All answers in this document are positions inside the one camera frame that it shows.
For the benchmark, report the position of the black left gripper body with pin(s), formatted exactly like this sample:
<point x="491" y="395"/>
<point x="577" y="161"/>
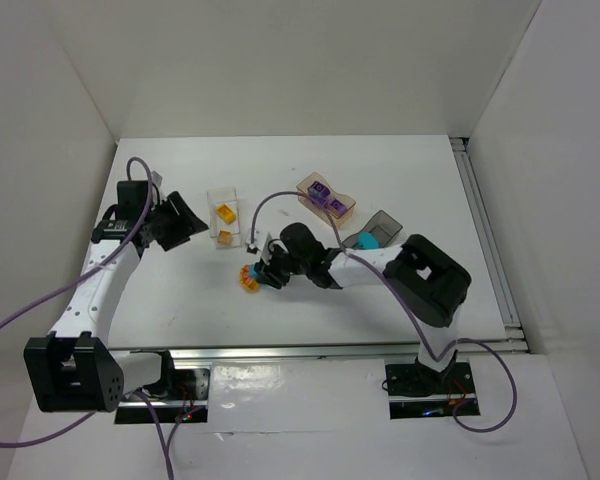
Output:
<point x="172" y="226"/>

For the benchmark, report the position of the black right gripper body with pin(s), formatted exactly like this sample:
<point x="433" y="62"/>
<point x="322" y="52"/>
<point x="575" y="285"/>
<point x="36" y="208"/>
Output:
<point x="268" y="272"/>

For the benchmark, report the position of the teal rectangular lego brick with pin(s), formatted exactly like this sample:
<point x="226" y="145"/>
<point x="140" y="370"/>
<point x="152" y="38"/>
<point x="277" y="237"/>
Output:
<point x="253" y="274"/>

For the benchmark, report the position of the yellow lego brick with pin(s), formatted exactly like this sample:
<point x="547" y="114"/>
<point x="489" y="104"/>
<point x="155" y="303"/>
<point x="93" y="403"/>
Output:
<point x="226" y="213"/>

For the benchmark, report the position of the purple half-round lego brick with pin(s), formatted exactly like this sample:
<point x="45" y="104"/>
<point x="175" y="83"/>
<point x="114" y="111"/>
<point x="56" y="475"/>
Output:
<point x="337" y="208"/>

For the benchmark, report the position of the purple round flower lego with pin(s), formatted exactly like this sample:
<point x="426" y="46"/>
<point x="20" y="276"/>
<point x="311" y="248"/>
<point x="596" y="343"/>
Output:
<point x="317" y="188"/>

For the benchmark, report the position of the teal rounded lego brick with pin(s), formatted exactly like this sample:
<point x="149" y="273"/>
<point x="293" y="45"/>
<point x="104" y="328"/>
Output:
<point x="366" y="241"/>

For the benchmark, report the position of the dark grey translucent container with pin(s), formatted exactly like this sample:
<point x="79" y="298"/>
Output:
<point x="382" y="226"/>

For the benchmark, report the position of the purple rounded lego brick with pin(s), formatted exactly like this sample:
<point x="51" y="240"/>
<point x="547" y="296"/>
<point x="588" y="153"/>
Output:
<point x="319" y="201"/>

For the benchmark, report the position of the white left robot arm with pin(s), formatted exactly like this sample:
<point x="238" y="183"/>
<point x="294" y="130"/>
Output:
<point x="71" y="369"/>

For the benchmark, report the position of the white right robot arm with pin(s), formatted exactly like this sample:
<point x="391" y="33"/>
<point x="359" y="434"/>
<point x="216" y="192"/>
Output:
<point x="428" y="284"/>

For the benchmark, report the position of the orange rounded lego brick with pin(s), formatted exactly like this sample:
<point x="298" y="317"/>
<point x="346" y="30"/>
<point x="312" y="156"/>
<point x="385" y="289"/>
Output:
<point x="247" y="280"/>

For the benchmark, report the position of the clear plastic container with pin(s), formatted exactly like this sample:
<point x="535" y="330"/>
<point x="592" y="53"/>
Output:
<point x="225" y="229"/>

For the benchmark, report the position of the orange translucent plastic container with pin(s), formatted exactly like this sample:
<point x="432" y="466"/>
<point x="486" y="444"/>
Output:
<point x="323" y="212"/>

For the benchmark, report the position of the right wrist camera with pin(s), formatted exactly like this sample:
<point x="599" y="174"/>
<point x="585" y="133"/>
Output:
<point x="259" y="244"/>

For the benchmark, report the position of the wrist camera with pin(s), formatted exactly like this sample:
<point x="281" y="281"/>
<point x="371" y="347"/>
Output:
<point x="156" y="179"/>
<point x="259" y="244"/>

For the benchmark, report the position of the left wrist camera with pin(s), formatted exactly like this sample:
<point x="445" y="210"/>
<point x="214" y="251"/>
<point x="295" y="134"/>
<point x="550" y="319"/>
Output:
<point x="156" y="179"/>

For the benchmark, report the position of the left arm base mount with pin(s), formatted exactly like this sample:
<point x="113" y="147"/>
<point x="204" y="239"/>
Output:
<point x="184" y="400"/>

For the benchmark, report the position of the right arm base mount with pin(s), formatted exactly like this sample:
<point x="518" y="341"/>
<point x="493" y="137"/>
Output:
<point x="412" y="396"/>

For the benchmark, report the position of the right aluminium side rail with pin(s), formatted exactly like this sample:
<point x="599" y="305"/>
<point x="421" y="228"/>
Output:
<point x="513" y="328"/>

